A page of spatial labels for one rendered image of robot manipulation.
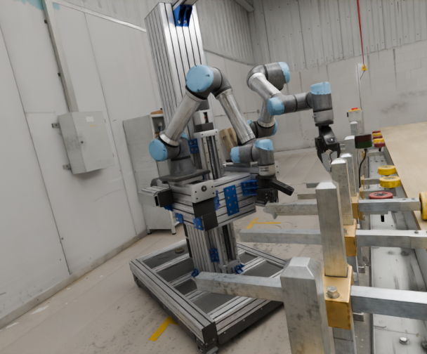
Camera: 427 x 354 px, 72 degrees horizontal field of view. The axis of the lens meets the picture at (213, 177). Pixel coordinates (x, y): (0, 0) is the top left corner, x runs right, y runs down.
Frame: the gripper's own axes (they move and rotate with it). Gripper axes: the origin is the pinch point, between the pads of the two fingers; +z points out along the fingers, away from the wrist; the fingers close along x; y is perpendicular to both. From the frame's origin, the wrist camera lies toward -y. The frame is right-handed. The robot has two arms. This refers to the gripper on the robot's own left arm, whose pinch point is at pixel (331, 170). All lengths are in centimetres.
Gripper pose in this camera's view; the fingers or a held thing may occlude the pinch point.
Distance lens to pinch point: 129.5
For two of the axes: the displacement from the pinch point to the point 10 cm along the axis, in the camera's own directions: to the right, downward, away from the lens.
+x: -9.8, 1.5, 1.6
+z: 1.8, 9.7, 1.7
